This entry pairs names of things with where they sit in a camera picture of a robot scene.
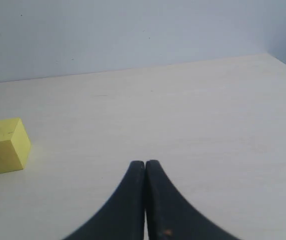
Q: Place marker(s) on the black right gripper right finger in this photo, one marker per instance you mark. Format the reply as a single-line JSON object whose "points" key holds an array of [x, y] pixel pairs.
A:
{"points": [[170, 215]]}

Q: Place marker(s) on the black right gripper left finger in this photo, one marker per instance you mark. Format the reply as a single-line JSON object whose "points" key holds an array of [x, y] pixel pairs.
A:
{"points": [[122, 217]]}

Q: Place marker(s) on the yellow cube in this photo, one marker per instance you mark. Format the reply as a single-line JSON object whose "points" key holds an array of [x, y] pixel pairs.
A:
{"points": [[15, 145]]}

